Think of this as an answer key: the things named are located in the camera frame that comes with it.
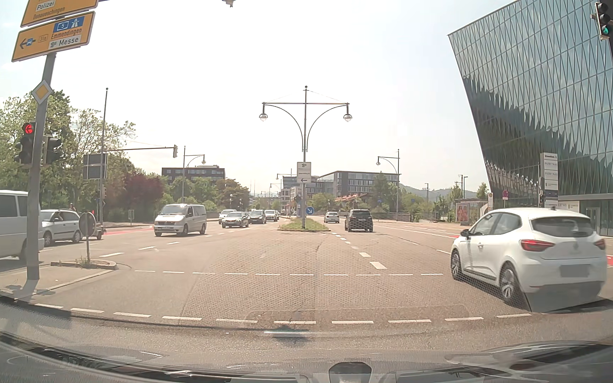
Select queue of cars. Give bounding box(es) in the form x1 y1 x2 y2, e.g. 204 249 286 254
218 209 281 229

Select grass traffic island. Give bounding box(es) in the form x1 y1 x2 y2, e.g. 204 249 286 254
278 218 331 233

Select trees beside road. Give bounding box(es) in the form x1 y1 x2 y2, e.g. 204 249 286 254
309 173 491 218

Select white hatchback car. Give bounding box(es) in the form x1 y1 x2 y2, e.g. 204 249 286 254
449 207 608 313

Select glass facade building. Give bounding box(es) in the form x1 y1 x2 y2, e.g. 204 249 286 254
448 0 613 239

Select grey office building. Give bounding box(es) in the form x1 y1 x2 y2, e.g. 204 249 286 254
279 170 400 209

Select grey asphalt road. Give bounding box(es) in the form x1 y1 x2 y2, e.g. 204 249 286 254
0 215 613 369

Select traffic light with yellow signs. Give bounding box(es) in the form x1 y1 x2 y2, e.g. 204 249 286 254
11 0 99 282

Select silver van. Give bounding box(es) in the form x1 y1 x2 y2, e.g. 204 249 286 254
153 204 208 237

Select car's own bonnet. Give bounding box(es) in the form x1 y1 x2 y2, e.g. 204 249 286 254
0 326 613 383

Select kerbed traffic island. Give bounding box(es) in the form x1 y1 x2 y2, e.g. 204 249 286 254
0 258 118 302

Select tall white sign pylon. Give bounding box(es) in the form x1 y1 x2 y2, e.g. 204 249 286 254
540 152 559 209

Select dark suv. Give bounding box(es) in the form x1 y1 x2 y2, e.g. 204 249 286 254
344 209 374 233

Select round sign on short post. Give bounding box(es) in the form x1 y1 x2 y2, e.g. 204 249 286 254
78 212 97 265

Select silver car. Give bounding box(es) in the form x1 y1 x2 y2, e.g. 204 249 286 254
39 209 106 246

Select curved lamp post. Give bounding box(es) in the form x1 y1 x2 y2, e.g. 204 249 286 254
180 146 207 203
376 149 401 221

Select row of trees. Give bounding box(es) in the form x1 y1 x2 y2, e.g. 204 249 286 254
0 90 251 223

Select road markings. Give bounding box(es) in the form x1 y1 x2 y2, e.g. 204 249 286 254
35 217 613 326

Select dark flat-roofed building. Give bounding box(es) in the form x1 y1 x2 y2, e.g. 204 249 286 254
161 165 226 185

